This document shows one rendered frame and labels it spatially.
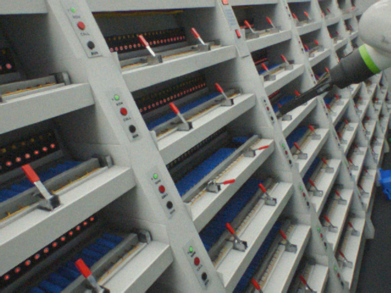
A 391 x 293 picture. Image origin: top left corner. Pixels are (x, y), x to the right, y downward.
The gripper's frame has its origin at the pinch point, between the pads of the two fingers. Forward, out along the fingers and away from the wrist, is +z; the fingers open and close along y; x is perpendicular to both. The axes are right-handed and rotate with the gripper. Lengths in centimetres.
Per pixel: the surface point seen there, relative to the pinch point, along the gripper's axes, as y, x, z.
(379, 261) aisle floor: -55, 102, 28
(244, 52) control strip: -10.9, -26.1, 8.2
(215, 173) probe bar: 31.3, 4.1, 19.1
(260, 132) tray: -6.3, 3.9, 18.7
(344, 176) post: -77, 59, 27
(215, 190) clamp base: 39.0, 7.3, 16.3
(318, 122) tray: -76, 23, 22
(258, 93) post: -9.7, -9.9, 11.7
